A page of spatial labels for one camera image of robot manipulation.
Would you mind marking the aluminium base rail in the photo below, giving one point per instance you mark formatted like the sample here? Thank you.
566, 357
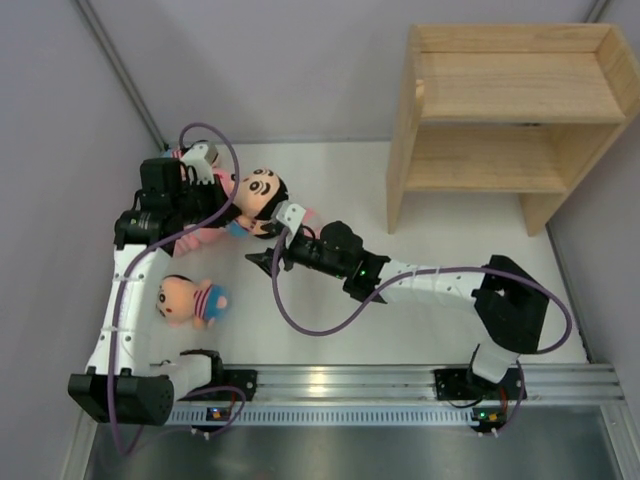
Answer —
403, 395

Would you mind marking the boy doll back corner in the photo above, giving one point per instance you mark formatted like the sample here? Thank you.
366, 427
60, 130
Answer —
173, 153

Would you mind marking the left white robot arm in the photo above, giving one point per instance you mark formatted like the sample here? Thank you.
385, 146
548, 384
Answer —
120, 384

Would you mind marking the boy doll near left base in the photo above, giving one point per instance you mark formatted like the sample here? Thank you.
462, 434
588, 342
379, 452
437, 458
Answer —
181, 301

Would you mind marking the pink striped plush centre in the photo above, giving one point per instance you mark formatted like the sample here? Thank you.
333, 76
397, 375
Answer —
312, 223

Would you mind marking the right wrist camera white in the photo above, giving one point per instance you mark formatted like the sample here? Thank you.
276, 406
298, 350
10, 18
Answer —
290, 215

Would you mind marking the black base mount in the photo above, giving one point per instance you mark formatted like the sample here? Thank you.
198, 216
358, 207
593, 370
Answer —
244, 380
461, 385

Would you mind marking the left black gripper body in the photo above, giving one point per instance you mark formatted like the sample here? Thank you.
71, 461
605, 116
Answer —
197, 200

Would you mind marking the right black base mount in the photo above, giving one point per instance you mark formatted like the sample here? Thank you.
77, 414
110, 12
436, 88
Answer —
461, 385

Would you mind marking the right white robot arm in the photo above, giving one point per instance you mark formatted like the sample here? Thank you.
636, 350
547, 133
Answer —
509, 303

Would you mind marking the pink striped plush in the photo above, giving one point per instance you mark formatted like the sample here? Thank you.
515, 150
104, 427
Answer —
312, 223
226, 179
197, 239

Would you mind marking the boy doll shelved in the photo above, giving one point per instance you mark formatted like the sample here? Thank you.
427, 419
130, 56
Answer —
260, 229
258, 195

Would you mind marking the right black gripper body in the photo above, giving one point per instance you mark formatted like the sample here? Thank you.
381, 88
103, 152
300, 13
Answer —
306, 251

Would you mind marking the pink striped plush lower left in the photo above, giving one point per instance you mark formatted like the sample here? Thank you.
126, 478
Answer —
197, 239

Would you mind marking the wooden two-tier shelf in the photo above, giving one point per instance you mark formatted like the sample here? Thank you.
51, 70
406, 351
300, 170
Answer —
527, 109

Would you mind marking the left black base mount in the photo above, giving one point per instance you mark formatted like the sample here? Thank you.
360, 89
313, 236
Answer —
244, 380

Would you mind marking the pink striped plush upper left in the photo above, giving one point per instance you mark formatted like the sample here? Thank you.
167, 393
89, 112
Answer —
226, 179

